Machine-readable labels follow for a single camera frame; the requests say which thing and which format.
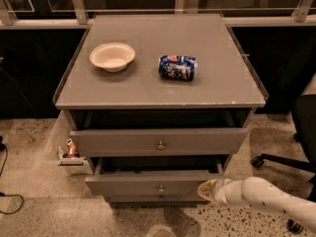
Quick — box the grey drawer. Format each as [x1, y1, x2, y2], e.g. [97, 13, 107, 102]
[85, 155, 223, 198]
[104, 195, 205, 203]
[70, 128, 247, 157]

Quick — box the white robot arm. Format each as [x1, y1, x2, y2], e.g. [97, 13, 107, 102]
[197, 177, 316, 233]

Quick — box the grey top drawer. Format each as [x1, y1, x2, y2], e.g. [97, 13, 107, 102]
[70, 128, 247, 157]

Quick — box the grey drawer cabinet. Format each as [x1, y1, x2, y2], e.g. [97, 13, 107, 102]
[52, 13, 270, 203]

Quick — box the grey bottom drawer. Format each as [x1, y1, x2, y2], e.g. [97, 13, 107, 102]
[104, 195, 205, 203]

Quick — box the black office chair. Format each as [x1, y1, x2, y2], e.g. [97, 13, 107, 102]
[250, 82, 316, 235]

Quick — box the blue soda can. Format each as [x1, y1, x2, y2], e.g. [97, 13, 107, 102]
[158, 55, 198, 81]

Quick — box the white paper bowl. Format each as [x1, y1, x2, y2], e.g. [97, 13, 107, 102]
[90, 42, 135, 72]

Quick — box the metal window rail frame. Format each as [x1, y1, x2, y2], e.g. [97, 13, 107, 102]
[0, 0, 316, 30]

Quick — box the black floor cable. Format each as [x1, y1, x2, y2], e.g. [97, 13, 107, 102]
[0, 135, 25, 215]

